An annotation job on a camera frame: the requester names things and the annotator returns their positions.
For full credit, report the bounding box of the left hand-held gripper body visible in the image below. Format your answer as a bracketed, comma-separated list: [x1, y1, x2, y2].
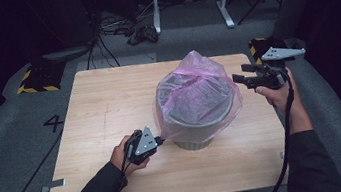
[122, 124, 161, 167]

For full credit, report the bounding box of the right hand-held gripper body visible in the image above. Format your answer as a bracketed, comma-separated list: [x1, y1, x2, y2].
[252, 42, 311, 93]

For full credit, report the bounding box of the green plastic bin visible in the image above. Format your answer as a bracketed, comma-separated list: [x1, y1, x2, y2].
[152, 66, 243, 156]

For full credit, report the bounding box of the pink plastic bag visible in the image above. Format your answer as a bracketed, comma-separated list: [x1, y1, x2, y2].
[145, 44, 248, 146]

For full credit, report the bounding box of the person's left hand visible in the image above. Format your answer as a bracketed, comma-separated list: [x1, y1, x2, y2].
[107, 132, 153, 179]

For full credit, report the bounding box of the person's right hand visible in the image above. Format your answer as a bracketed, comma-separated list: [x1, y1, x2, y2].
[252, 65, 315, 140]

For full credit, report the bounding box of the black yellow striped floor plate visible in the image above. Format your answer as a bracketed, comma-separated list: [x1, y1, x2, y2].
[246, 32, 297, 67]
[12, 61, 70, 97]

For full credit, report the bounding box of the dark cloth bundle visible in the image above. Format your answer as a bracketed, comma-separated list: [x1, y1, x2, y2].
[123, 22, 161, 48]

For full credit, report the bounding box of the left hand-held gripper cable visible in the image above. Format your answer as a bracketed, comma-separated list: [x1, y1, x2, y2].
[92, 148, 135, 192]

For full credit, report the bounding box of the hand-held gripper cable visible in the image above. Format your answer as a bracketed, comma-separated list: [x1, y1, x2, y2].
[247, 68, 309, 192]
[92, 148, 135, 192]

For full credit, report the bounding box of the right hand-held gripper cable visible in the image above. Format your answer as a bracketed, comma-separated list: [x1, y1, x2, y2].
[247, 68, 309, 192]

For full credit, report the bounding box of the grey table bracket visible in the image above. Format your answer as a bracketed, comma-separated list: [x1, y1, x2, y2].
[39, 177, 69, 192]

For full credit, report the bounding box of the bundle of black cables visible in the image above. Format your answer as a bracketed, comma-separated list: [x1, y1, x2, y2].
[79, 12, 122, 71]

